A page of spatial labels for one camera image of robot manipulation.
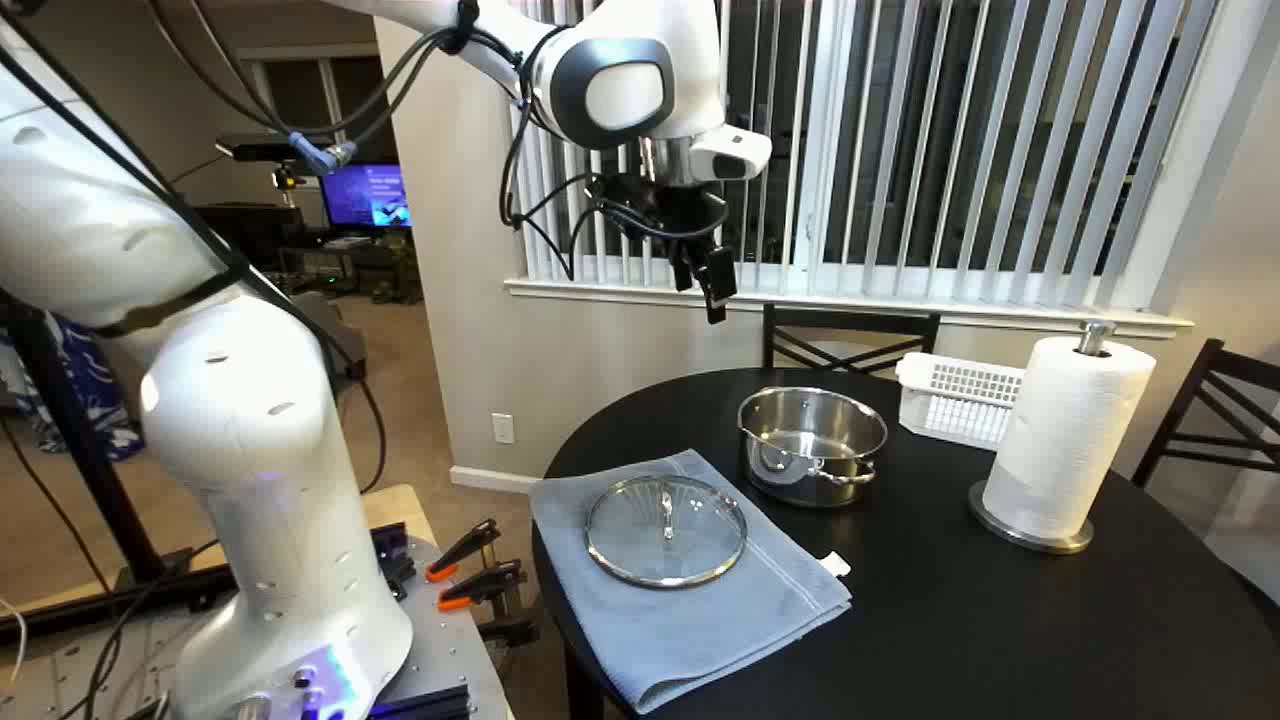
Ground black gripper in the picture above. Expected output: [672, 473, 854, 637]
[591, 168, 738, 327]

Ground silver steel pot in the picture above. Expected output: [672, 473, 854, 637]
[731, 386, 891, 511]

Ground white vertical window blinds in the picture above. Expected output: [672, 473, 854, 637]
[507, 0, 1234, 312]

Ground blue patterned cloth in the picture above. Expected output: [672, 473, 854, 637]
[46, 316, 146, 465]

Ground glowing blue monitor screen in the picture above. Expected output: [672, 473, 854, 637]
[321, 162, 413, 238]

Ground robot base platform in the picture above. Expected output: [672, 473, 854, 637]
[0, 482, 514, 720]

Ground black purple connector block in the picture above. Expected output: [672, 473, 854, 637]
[366, 522, 419, 602]

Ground black clamp orange tips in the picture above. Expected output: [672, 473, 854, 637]
[425, 518, 502, 587]
[435, 556, 532, 616]

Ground black metal stand frame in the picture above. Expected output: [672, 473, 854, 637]
[0, 293, 235, 607]

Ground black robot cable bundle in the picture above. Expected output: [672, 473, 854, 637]
[492, 19, 631, 282]

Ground round glass pot lid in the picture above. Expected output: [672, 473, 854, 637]
[578, 473, 751, 592]

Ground paper towel roll on holder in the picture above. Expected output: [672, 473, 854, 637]
[962, 316, 1159, 559]

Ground blue folded towel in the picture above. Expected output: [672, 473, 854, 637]
[527, 444, 854, 717]

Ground white plastic basket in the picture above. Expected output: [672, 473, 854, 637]
[891, 350, 1033, 454]

